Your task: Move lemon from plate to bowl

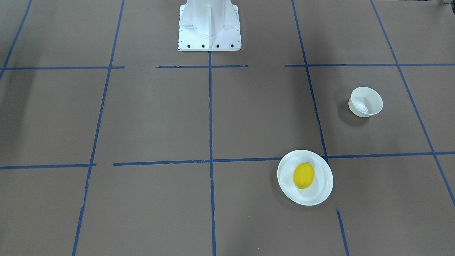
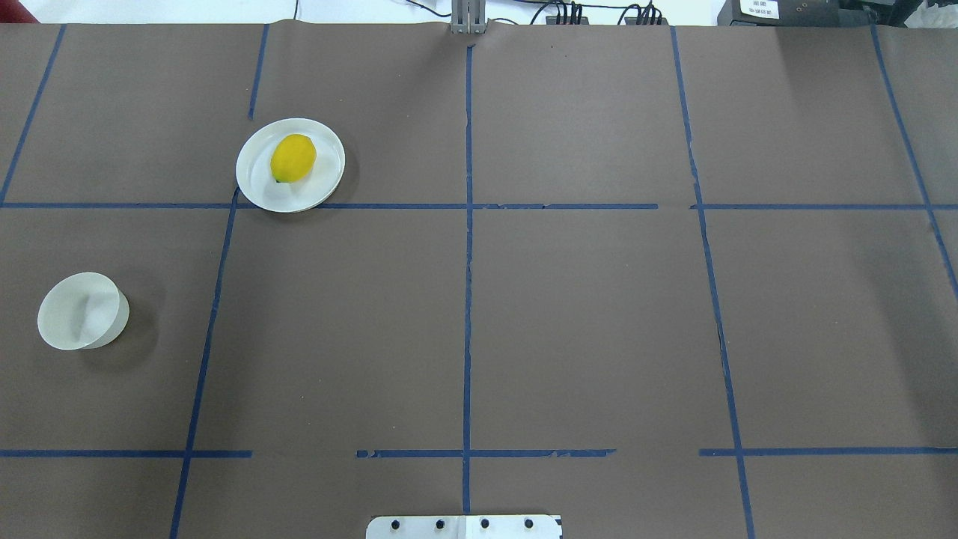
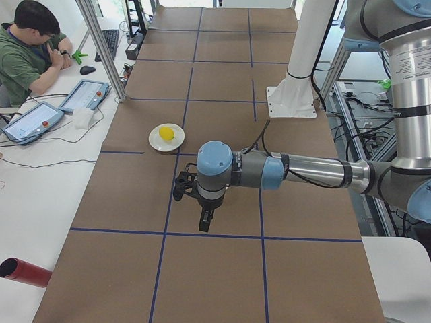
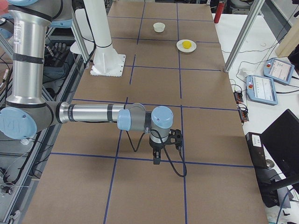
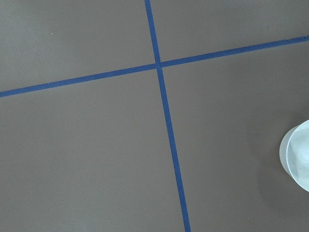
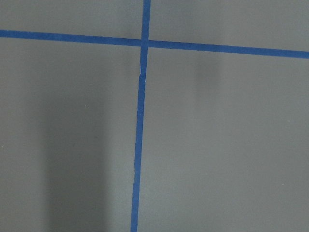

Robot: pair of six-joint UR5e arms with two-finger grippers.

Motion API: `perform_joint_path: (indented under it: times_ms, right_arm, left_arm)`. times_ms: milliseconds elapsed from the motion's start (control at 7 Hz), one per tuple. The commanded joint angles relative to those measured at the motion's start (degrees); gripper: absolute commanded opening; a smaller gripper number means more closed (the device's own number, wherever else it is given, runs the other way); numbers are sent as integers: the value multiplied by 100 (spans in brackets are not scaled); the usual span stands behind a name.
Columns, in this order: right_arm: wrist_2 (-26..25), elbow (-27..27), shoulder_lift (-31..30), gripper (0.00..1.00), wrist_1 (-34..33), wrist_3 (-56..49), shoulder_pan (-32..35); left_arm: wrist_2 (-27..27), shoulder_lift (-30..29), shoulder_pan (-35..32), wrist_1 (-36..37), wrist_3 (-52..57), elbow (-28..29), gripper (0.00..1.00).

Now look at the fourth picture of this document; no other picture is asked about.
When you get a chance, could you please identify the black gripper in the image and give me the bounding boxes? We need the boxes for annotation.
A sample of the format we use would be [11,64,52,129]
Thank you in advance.
[149,140,165,165]

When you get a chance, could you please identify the yellow lemon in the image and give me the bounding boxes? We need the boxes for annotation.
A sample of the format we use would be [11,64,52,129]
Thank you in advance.
[182,40,192,49]

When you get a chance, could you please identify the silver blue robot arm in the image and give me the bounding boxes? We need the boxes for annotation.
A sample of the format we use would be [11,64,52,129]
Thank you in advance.
[0,0,173,165]

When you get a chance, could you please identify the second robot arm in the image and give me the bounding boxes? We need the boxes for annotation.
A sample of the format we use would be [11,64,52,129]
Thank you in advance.
[0,0,72,47]

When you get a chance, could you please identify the white plate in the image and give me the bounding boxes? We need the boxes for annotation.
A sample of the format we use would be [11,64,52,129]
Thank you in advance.
[176,39,197,53]

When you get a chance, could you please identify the brown table mat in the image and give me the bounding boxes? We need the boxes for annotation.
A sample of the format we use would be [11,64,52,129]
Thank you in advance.
[16,2,269,224]

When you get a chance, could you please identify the lower orange black adapter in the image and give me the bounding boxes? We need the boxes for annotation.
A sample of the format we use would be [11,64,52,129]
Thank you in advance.
[237,104,249,123]

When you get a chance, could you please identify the orange black adapter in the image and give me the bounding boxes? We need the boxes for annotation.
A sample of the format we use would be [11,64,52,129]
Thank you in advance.
[237,104,249,123]
[234,91,243,104]

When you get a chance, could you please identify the black computer box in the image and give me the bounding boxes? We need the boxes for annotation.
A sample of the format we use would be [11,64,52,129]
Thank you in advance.
[245,132,274,169]

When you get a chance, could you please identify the upper orange black adapter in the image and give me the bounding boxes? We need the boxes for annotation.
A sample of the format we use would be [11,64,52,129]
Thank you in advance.
[234,91,243,104]

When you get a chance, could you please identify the near blue teach pendant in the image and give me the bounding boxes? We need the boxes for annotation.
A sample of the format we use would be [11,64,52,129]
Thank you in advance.
[246,75,278,105]

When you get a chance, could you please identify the blue teach pendant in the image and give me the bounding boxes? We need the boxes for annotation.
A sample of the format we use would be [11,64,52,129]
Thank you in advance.
[263,58,295,85]
[246,75,278,105]

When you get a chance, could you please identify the black monitor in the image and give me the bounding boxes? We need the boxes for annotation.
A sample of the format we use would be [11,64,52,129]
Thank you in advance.
[261,109,299,177]

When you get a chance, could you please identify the far blue teach pendant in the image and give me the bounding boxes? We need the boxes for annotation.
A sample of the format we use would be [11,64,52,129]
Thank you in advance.
[263,58,295,85]

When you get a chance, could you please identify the red bottle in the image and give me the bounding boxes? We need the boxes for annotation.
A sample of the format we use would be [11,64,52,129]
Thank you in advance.
[214,1,225,24]

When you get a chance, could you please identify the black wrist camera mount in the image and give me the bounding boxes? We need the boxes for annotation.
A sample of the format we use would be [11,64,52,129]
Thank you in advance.
[164,129,183,152]

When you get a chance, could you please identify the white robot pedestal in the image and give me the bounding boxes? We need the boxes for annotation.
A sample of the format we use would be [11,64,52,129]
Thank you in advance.
[75,0,126,77]

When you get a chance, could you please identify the aluminium frame post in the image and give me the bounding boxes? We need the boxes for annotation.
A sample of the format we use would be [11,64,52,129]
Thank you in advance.
[224,0,265,73]

